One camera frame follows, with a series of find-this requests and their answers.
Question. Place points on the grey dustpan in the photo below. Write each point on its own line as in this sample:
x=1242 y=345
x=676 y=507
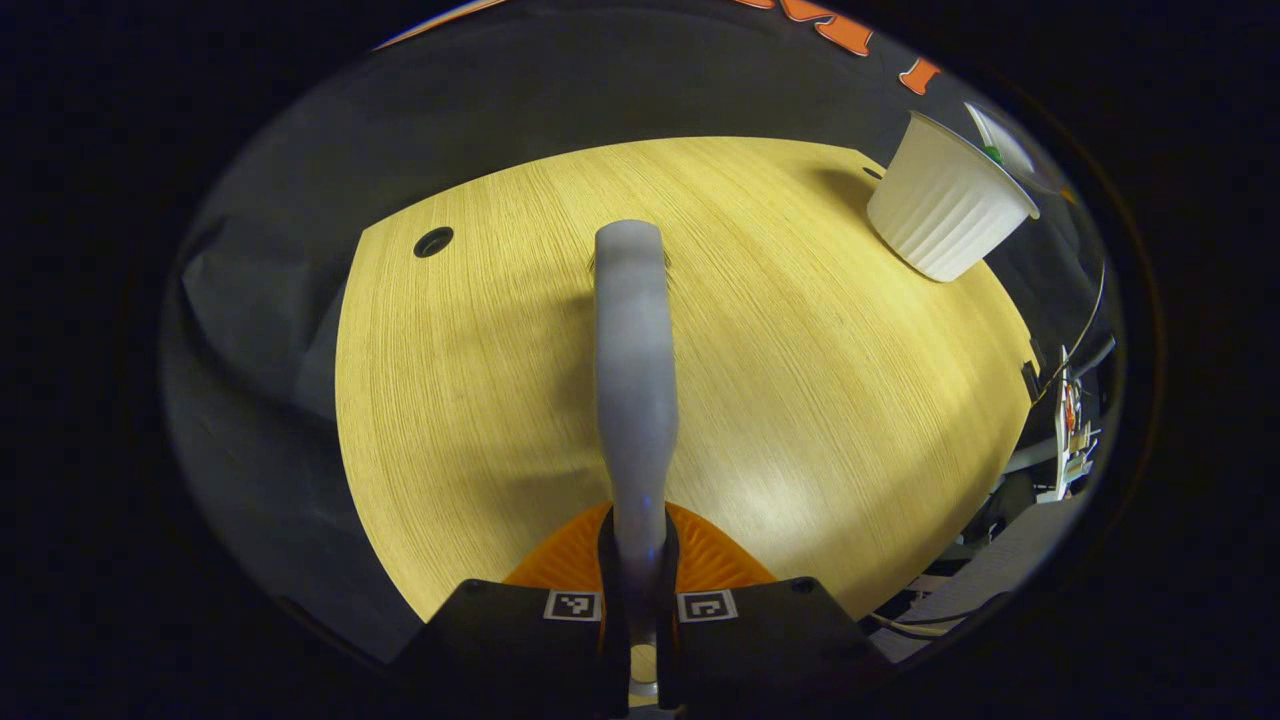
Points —
x=1012 y=148

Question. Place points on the white ribbed garbage bin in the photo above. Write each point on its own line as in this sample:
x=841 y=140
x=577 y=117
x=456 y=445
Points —
x=945 y=215

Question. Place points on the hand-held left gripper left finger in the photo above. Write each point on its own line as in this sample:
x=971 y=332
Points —
x=500 y=650

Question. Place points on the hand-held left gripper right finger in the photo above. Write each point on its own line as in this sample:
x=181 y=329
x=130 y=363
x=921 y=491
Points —
x=780 y=650

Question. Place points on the green paper trash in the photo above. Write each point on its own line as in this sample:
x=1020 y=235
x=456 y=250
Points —
x=993 y=154

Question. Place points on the wooden desktop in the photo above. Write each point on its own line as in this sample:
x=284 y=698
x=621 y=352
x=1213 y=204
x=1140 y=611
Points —
x=800 y=400

